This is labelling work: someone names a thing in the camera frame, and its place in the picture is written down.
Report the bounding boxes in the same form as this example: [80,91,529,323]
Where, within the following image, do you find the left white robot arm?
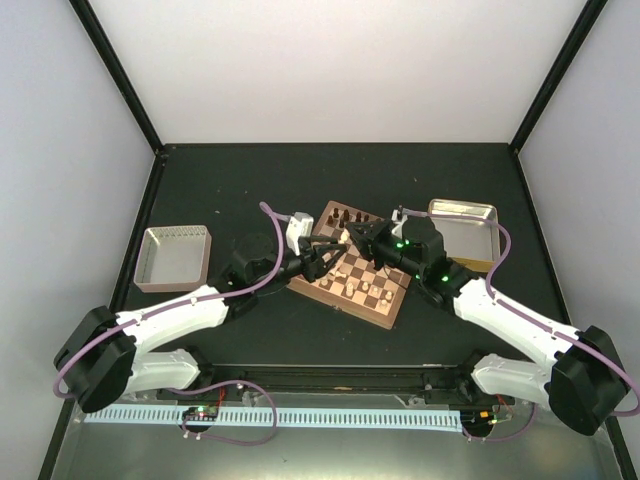
[53,234,348,413]

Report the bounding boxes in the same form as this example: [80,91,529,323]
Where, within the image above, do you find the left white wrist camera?
[286,212,314,256]

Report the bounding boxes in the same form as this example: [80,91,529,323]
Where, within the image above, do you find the wooden chess board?
[288,201,411,330]

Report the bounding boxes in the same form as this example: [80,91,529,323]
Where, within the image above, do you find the light blue slotted cable duct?
[84,404,463,433]

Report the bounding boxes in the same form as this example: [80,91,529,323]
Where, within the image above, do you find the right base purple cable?
[459,399,539,445]

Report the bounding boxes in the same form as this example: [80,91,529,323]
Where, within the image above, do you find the row of dark chess pieces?
[319,204,379,230]

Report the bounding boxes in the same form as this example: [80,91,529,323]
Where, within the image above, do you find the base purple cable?
[459,399,539,445]
[179,379,280,446]

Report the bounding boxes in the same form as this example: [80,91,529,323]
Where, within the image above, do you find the pink plastic tray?
[133,225,211,293]

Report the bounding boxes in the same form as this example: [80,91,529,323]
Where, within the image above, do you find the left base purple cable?
[179,379,280,446]

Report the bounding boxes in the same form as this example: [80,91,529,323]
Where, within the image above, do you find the silver metal tin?
[428,199,501,273]

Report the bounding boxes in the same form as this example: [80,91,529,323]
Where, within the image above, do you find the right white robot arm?
[347,215,639,436]

